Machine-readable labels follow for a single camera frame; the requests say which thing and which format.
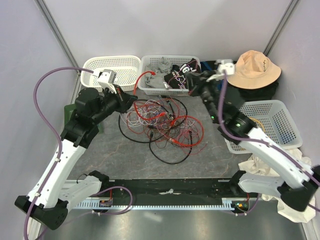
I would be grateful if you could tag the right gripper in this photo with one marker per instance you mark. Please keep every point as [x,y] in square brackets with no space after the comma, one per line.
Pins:
[196,81]

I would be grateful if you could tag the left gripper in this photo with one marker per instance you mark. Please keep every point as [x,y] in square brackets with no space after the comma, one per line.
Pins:
[124,100]

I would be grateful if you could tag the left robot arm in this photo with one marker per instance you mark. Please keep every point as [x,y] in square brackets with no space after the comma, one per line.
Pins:
[47,203]

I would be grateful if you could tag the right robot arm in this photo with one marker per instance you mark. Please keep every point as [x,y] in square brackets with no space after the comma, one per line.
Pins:
[296,183]

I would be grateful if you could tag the black printed t-shirt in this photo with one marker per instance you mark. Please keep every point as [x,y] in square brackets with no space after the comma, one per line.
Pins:
[176,79]

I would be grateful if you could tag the blue black garment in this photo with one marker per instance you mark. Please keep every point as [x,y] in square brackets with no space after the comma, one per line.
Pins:
[210,67]

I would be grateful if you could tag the left white empty basket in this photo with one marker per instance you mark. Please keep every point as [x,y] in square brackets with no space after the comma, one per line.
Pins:
[125,66]

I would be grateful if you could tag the grey cloth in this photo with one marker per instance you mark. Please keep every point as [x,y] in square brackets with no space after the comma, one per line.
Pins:
[162,69]

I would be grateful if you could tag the middle white clothes basket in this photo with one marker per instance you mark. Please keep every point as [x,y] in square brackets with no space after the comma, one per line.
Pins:
[154,61]

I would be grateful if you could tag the green plastic tray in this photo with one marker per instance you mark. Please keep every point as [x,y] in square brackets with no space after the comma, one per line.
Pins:
[68,110]

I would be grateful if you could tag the peach bucket hat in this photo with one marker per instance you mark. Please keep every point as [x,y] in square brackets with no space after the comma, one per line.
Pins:
[254,70]

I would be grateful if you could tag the black garment under hat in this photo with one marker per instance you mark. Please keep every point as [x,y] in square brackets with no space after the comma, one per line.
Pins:
[259,94]

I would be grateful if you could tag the right white large basket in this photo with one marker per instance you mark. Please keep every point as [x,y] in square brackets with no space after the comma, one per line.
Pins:
[274,121]

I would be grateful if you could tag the white cloth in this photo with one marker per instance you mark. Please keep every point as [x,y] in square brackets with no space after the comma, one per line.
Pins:
[256,166]

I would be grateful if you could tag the white tape scrap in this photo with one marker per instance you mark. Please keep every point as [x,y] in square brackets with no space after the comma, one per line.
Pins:
[169,192]

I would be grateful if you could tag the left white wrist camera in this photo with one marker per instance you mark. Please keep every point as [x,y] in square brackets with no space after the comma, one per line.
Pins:
[106,79]

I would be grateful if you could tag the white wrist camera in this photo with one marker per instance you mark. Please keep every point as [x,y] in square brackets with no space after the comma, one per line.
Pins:
[226,67]
[106,79]

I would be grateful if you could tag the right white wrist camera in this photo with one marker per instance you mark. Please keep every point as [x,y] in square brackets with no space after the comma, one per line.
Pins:
[226,67]

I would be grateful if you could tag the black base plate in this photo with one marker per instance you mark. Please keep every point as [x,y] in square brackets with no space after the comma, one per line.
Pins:
[194,191]

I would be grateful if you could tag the slotted cable duct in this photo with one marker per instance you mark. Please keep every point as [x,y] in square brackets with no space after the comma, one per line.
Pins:
[96,204]

